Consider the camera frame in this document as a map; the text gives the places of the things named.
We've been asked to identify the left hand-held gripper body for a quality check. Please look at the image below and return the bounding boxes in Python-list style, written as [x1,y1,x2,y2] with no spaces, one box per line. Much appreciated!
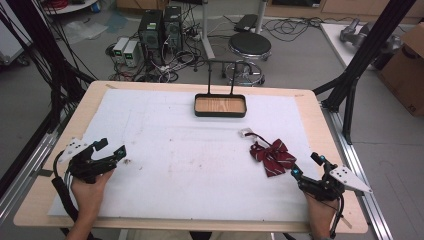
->
[58,136,118,185]

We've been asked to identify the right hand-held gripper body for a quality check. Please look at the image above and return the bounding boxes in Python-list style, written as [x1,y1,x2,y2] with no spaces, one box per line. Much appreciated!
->
[298,164,373,203]

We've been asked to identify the red striped bow tie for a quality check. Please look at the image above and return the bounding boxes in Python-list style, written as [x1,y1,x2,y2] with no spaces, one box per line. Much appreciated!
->
[238,127,298,178]

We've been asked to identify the black rack with wooden tray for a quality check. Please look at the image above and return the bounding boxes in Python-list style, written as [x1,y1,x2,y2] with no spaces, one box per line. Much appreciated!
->
[193,59,248,119]

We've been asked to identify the person's left hand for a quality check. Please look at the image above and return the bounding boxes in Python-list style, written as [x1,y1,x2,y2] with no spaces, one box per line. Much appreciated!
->
[70,169,115,218]

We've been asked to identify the person's right hand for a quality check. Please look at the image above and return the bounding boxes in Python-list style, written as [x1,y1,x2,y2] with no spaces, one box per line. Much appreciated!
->
[304,192,340,239]

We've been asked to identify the white table mat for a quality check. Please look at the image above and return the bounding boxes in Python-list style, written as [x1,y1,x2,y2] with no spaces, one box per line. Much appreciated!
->
[47,87,322,223]

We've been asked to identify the white power supply box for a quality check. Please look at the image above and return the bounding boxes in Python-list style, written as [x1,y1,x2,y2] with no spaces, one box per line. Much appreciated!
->
[112,36,130,58]
[122,40,141,68]

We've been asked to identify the large black computer tower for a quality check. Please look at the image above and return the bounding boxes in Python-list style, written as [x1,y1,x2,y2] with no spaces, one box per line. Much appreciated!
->
[137,9,165,67]

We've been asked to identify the white board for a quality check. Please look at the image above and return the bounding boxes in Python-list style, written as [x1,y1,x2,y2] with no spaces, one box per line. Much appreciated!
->
[319,22,378,72]

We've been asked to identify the brown cardboard box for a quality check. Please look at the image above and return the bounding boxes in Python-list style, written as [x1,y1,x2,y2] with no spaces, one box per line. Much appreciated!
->
[376,22,424,118]

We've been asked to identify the black round stool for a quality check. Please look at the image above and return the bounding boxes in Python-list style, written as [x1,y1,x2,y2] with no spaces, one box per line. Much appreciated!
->
[221,31,273,87]

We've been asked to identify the small black computer tower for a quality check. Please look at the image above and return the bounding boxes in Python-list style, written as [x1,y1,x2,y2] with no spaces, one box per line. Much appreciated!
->
[162,5,184,52]

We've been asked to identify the white desk leg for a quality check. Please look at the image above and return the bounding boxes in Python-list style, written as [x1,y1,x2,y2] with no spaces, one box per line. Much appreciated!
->
[254,0,269,35]
[199,0,217,61]

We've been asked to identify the flat black device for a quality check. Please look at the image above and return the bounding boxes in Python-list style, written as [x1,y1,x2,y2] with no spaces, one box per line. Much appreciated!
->
[233,13,260,34]

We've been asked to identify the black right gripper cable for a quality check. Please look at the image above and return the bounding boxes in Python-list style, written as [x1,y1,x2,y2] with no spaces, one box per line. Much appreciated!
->
[329,194,346,240]

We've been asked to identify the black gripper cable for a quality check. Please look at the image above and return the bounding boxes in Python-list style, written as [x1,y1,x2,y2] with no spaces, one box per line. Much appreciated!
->
[51,149,80,223]
[329,194,346,240]

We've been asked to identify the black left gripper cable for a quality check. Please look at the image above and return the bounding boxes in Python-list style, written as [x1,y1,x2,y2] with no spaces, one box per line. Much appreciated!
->
[51,149,80,223]

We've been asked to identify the aluminium rail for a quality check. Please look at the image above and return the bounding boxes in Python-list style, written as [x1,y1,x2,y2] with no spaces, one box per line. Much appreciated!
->
[320,102,395,240]
[0,132,68,222]

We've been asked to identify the black metal stand with cables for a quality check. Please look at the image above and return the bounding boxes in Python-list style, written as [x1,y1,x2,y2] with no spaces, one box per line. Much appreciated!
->
[0,0,98,135]

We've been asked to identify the tangle of floor cables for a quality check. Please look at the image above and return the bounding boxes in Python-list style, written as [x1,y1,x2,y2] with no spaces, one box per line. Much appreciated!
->
[105,6,359,84]

